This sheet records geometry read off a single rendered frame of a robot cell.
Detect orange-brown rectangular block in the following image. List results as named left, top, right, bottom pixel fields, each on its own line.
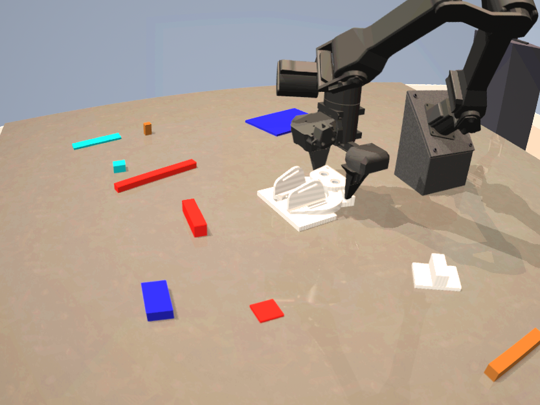
left=143, top=122, right=152, bottom=136

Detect blue flat square plate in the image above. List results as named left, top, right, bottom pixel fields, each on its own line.
left=245, top=108, right=308, bottom=136

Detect small cyan cube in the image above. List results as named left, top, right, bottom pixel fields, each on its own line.
left=113, top=160, right=126, bottom=173

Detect red rectangular block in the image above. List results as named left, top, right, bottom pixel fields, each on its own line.
left=182, top=199, right=207, bottom=237

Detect cyan flat rectangular plate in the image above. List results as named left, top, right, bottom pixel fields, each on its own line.
left=72, top=133, right=121, bottom=150

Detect long red bar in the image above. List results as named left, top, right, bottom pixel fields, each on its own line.
left=114, top=160, right=196, bottom=193

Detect blue rectangular block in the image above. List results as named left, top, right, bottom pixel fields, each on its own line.
left=141, top=280, right=174, bottom=322

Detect orange rectangular bar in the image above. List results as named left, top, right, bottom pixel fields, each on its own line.
left=484, top=328, right=540, bottom=382

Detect red flat square plate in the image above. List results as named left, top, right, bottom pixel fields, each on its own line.
left=250, top=300, right=284, bottom=323

